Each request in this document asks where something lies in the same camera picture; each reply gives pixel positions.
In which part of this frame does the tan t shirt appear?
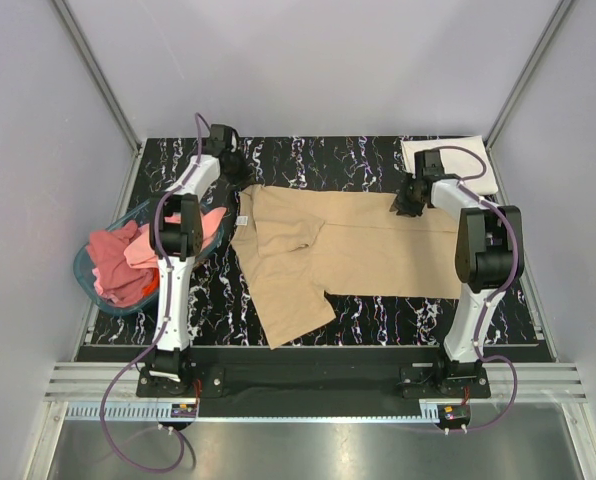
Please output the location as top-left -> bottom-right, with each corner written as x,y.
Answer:
231,185 -> 461,348

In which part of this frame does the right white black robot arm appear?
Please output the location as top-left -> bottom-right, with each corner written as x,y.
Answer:
391,145 -> 524,397

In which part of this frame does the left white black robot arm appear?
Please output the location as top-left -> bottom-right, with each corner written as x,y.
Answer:
143,124 -> 252,396

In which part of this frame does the folded white t shirt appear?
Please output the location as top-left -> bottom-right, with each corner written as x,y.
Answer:
401,136 -> 499,196

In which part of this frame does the light pink shirt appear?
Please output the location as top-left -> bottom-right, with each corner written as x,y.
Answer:
124,207 -> 227,269

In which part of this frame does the orange garment in basket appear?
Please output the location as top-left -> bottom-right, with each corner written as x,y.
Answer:
142,277 -> 159,297

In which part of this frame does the teal plastic laundry basket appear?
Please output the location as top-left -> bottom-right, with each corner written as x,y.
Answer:
73,201 -> 227,317

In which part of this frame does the dark pink shirt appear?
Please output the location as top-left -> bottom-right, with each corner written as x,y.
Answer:
85,220 -> 158,308

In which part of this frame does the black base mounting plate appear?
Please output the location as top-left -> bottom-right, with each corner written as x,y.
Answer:
137,346 -> 491,420

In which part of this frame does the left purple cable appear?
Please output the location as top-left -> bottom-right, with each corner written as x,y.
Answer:
97,112 -> 212,476

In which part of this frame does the purple cable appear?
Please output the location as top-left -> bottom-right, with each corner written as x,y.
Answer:
97,112 -> 212,476
392,145 -> 523,434

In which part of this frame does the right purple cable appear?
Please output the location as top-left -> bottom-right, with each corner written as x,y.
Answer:
392,145 -> 523,434

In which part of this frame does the left aluminium frame post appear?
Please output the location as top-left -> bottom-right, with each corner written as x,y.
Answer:
47,0 -> 147,156

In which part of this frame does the aluminium frame post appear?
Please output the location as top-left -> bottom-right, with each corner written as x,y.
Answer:
47,0 -> 147,156
485,0 -> 579,151

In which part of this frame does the slotted cable duct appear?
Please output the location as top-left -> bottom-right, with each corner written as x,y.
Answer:
66,402 -> 449,424

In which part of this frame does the right aluminium frame post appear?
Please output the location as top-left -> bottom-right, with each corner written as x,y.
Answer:
485,0 -> 579,151

